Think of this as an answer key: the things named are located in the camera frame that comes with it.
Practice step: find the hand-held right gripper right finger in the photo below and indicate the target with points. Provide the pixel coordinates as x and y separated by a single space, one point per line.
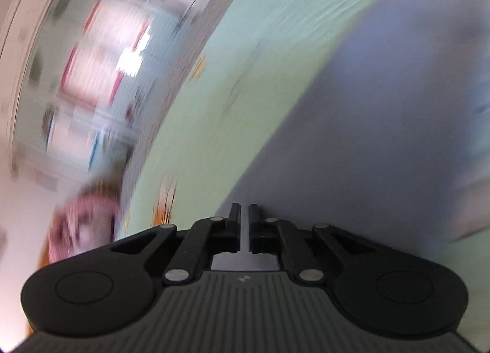
254 222

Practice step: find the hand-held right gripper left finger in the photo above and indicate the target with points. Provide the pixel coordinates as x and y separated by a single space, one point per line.
233 222

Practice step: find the light blue fleece garment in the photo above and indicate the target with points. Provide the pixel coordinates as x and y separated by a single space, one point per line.
363 108

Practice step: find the pink floral cloth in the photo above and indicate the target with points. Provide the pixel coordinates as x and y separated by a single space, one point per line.
84 215

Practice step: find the green bee print bed mat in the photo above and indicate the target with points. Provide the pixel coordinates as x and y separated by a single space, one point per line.
229 69

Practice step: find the dotted bed sheet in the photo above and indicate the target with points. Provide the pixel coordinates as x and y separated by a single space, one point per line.
172 81

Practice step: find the pink bordered poster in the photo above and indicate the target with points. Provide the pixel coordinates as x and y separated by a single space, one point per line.
92 77
115 23

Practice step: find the sliding door wardrobe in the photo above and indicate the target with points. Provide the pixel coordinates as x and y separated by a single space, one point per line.
38 69

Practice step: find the blue bordered wall chart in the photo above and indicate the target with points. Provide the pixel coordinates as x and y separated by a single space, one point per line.
76 146

